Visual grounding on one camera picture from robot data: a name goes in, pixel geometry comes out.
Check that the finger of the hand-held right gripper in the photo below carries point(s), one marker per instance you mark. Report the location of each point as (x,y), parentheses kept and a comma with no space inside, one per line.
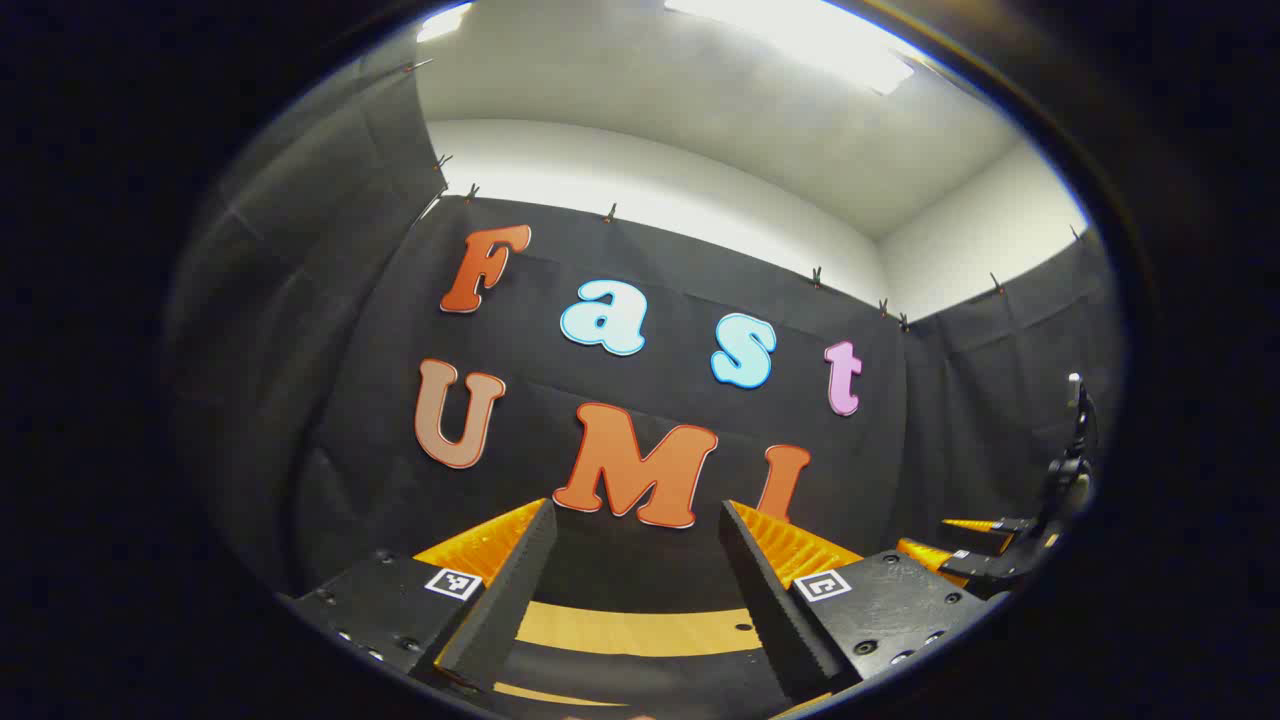
(1010,527)
(975,570)

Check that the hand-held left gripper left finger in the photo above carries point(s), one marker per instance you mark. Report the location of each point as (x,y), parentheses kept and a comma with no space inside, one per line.
(500,610)

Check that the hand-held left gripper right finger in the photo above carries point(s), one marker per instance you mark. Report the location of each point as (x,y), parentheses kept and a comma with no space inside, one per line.
(770,620)

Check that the ceiling light panel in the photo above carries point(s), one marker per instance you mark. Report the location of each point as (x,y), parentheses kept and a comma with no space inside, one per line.
(443,22)

